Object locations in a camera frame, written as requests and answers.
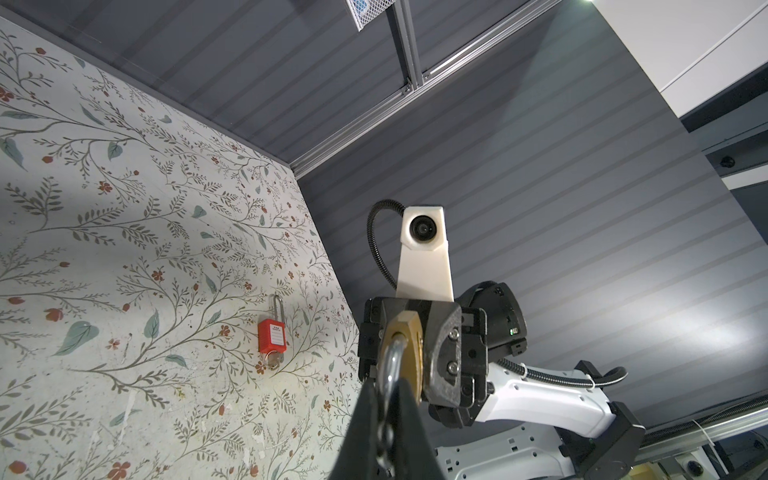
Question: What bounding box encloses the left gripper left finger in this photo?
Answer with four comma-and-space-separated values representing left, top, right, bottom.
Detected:
328, 379, 383, 480

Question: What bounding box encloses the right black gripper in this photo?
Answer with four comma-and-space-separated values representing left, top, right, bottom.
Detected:
358, 297, 488, 428

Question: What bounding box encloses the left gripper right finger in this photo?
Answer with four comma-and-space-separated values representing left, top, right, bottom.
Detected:
389, 379, 444, 480

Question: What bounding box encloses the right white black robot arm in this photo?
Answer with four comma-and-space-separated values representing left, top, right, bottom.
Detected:
358, 281, 645, 479

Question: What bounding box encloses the right black corrugated cable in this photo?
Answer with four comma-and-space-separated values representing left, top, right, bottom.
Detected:
367, 199, 628, 388

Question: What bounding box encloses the brass padlock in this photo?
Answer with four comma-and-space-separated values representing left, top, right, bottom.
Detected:
376, 310, 424, 473

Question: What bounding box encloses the white wire mesh basket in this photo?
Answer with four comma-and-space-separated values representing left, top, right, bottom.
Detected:
346, 0, 395, 31

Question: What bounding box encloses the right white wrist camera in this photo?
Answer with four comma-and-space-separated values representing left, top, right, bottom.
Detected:
396, 206, 454, 302

